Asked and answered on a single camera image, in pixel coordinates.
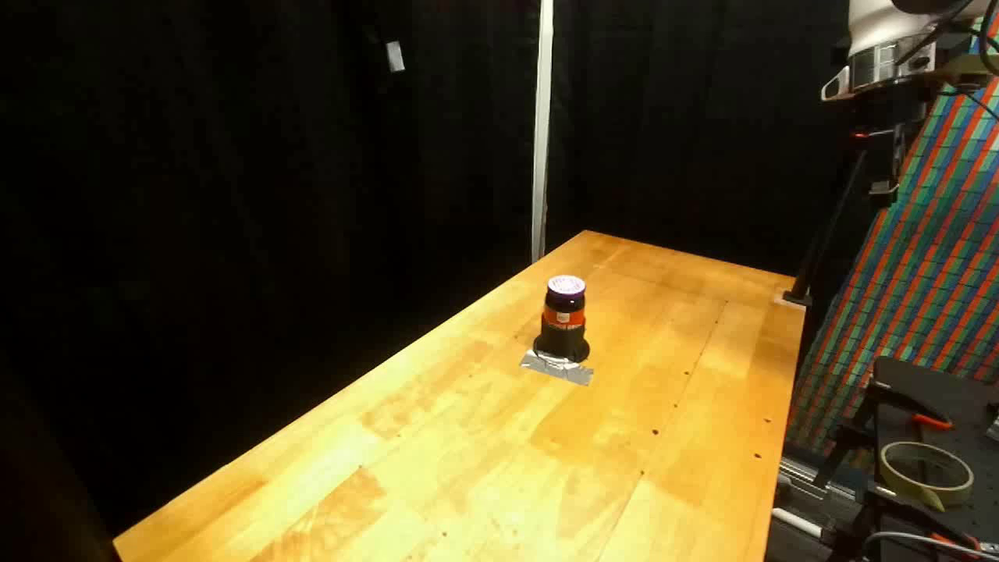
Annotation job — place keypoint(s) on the white vertical pole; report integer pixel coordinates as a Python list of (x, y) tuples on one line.
[(541, 129)]

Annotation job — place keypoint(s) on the black curtain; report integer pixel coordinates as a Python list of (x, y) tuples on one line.
[(262, 206)]

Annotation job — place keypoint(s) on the black tripod pole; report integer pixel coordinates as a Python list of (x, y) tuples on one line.
[(830, 231)]

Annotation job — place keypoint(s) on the grey tape patch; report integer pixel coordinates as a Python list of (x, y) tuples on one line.
[(558, 368)]

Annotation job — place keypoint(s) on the roll of masking tape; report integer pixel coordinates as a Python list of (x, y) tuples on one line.
[(925, 473)]

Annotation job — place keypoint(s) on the black equipment box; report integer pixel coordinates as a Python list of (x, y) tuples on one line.
[(938, 400)]

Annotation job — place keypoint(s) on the striped colourful cloth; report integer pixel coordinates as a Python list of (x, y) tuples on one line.
[(923, 281)]

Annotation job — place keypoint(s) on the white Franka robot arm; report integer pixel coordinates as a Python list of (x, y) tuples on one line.
[(895, 19)]

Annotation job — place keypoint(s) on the small white tag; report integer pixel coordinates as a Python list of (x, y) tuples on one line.
[(395, 55)]

